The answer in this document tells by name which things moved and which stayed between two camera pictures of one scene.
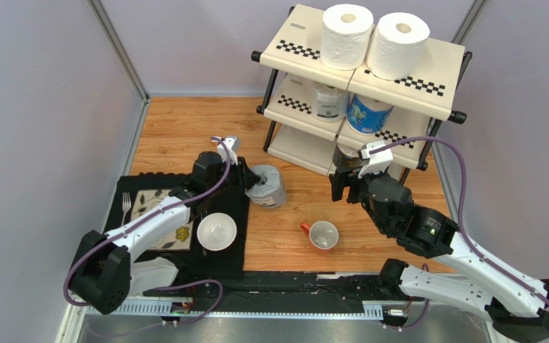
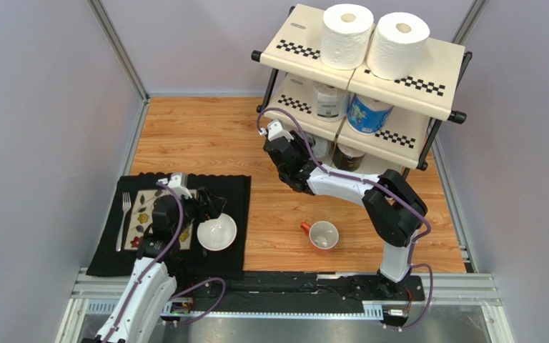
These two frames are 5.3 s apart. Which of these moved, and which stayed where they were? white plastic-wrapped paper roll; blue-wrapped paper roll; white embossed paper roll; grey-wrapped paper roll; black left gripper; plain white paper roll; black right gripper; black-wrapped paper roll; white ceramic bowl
Moved: black right gripper; black left gripper; grey-wrapped paper roll
Stayed: plain white paper roll; white plastic-wrapped paper roll; white ceramic bowl; black-wrapped paper roll; blue-wrapped paper roll; white embossed paper roll
